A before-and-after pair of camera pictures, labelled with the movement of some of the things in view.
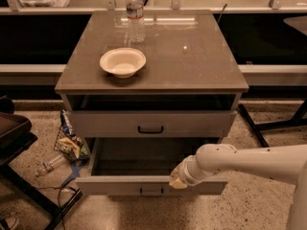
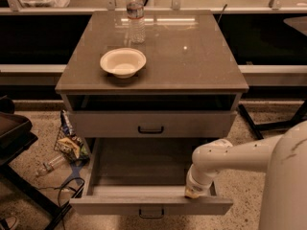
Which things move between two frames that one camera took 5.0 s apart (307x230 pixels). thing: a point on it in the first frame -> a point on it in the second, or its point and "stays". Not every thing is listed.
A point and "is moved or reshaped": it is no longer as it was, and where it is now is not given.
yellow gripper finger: (177, 184) -> (189, 193)
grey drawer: (151, 124) stays
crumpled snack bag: (69, 143) stays
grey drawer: (142, 167) is moved or reshaped
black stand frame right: (297, 120) stays
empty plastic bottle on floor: (49, 166) stays
